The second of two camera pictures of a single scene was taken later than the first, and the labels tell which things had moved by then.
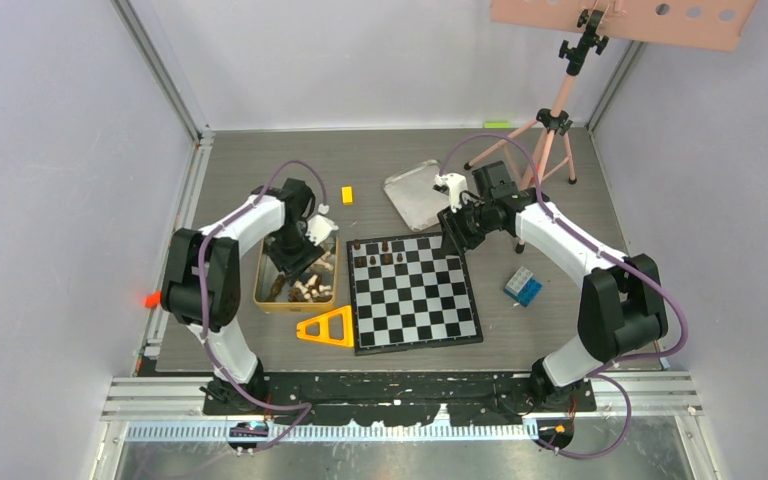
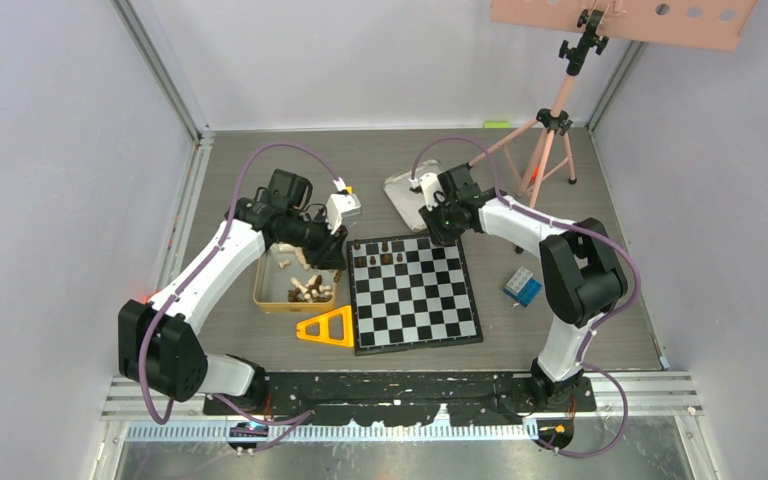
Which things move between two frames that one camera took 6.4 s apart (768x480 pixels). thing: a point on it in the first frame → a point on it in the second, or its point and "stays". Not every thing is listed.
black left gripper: x=292 y=265 → x=329 y=254
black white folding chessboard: x=409 y=292 stays
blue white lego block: x=523 y=287 stays
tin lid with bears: x=413 y=193 stays
